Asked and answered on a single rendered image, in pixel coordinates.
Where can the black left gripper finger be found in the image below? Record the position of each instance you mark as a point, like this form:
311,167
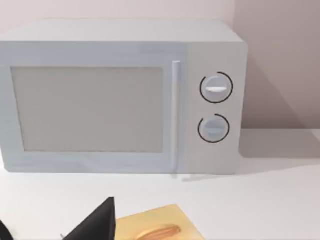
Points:
100,222

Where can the large microwave knob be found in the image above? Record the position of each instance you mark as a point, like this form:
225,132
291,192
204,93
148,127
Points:
216,87

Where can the pale microwave oven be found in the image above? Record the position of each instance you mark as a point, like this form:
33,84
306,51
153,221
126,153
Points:
95,50

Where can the small microwave knob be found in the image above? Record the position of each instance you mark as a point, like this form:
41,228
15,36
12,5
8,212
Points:
213,128

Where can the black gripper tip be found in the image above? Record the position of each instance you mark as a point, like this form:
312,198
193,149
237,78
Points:
4,231

